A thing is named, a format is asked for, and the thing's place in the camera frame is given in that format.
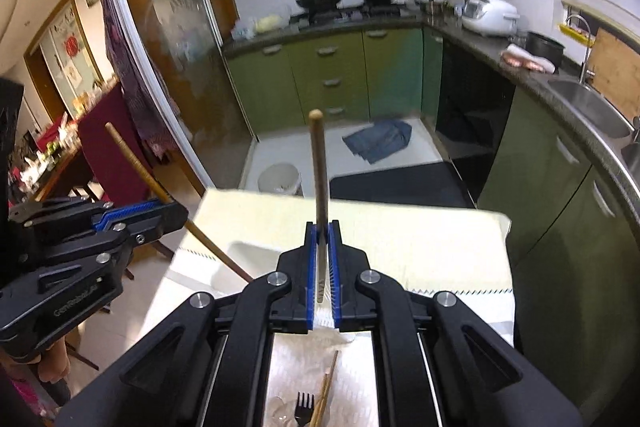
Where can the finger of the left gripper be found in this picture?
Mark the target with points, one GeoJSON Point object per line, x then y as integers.
{"type": "Point", "coordinates": [132, 213]}
{"type": "Point", "coordinates": [153, 229]}

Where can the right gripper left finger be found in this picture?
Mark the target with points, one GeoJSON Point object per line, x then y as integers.
{"type": "Point", "coordinates": [295, 309]}

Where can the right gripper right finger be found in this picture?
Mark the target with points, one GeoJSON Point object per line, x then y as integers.
{"type": "Point", "coordinates": [352, 311]}

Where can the green kitchen cabinets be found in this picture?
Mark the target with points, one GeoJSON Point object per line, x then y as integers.
{"type": "Point", "coordinates": [519, 149]}

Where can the steel kitchen sink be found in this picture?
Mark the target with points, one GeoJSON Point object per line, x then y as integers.
{"type": "Point", "coordinates": [620, 136]}

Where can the person's left hand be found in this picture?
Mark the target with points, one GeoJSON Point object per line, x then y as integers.
{"type": "Point", "coordinates": [54, 364]}

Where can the red dining chair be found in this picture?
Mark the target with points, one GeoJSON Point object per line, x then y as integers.
{"type": "Point", "coordinates": [121, 184]}

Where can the white plastic utensil holder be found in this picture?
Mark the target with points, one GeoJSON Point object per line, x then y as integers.
{"type": "Point", "coordinates": [256, 261]}

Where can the black plastic fork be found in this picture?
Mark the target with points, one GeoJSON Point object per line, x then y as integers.
{"type": "Point", "coordinates": [304, 409]}

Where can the clear plastic spoon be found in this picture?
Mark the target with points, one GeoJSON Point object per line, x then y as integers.
{"type": "Point", "coordinates": [280, 413]}

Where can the long wooden chopstick right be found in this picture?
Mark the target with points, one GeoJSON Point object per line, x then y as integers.
{"type": "Point", "coordinates": [320, 407]}

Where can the white patterned tablecloth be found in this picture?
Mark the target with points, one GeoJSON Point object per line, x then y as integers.
{"type": "Point", "coordinates": [261, 303]}

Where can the white trash bin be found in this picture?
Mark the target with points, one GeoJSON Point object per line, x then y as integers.
{"type": "Point", "coordinates": [281, 179]}

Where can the black floor mat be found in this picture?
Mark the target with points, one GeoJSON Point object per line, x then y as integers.
{"type": "Point", "coordinates": [429, 185]}

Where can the blue floor cloth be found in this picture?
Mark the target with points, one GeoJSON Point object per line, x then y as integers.
{"type": "Point", "coordinates": [379, 141]}

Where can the white rice cooker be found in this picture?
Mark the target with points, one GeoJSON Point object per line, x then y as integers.
{"type": "Point", "coordinates": [490, 18]}

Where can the black cooking pot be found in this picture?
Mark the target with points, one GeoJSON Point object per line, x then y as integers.
{"type": "Point", "coordinates": [540, 45]}

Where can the wooden cutting board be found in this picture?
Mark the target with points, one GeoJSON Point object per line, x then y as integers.
{"type": "Point", "coordinates": [616, 69]}

